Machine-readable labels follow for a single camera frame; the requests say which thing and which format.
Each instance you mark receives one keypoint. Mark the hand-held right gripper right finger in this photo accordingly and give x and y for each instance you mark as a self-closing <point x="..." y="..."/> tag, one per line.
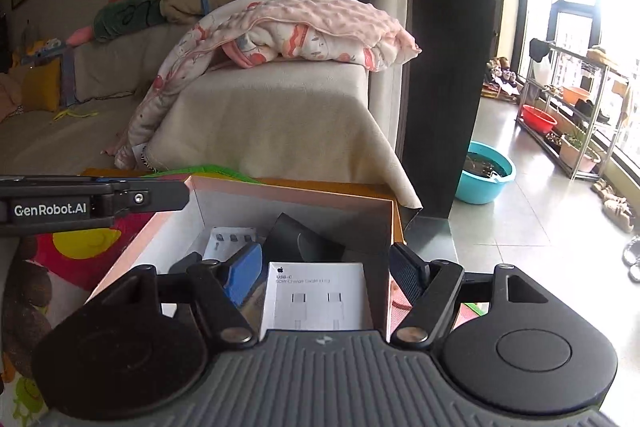
<point x="407" y="279"/>

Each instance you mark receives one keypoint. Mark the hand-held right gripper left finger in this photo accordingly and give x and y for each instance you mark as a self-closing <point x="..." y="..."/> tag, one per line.
<point x="245" y="277"/>

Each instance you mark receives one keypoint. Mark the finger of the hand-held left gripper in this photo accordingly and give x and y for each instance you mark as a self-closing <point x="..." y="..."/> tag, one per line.
<point x="150" y="197"/>
<point x="125" y="179"/>

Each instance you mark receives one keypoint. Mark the pink cardboard box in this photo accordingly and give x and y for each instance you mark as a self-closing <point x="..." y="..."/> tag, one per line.
<point x="150" y="247"/>

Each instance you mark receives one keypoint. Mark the small white printed box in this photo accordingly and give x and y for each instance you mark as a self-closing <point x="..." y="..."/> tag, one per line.
<point x="225" y="239"/>

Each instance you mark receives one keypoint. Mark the black cylindrical cup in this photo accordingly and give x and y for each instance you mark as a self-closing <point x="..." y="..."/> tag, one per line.
<point x="300" y="237"/>

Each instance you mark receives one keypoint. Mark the teal plastic basin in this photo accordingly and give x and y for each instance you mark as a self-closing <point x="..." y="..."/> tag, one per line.
<point x="475" y="192"/>

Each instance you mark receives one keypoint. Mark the yellow cushion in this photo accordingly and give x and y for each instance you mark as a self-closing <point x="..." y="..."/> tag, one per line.
<point x="42" y="84"/>

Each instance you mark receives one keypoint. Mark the beige sofa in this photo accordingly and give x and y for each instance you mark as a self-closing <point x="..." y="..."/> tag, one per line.
<point x="275" y="117"/>

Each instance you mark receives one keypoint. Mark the blue yellow toy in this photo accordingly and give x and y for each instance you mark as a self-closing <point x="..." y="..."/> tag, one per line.
<point x="42" y="49"/>

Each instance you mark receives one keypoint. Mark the green plush toy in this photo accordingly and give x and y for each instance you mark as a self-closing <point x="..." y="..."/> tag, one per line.
<point x="125" y="17"/>

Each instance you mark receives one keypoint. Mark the red plastic basin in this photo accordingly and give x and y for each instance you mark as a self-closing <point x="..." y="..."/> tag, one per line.
<point x="537" y="119"/>

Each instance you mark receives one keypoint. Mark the potted plant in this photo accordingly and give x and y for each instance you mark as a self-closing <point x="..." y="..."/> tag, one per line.
<point x="577" y="154"/>

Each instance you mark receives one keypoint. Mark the pair of beige sandals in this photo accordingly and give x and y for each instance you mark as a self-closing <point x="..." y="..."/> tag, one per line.
<point x="617" y="209"/>

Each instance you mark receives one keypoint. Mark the row of shoes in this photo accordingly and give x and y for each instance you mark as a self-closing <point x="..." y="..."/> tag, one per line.
<point x="502" y="79"/>

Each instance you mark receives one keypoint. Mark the grey slippers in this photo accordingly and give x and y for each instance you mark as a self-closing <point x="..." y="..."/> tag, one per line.
<point x="634" y="257"/>

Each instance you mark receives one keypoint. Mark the pink printed blanket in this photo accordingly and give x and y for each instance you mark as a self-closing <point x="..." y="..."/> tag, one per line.
<point x="310" y="22"/>

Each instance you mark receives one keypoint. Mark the orange plastic basin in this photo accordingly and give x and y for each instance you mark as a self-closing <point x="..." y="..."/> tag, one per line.
<point x="576" y="94"/>

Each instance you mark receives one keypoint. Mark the black cloth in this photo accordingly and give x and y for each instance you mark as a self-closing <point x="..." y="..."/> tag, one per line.
<point x="539" y="51"/>

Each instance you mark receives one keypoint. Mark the metal storage rack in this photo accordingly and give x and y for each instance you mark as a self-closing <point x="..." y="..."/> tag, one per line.
<point x="590" y="63"/>

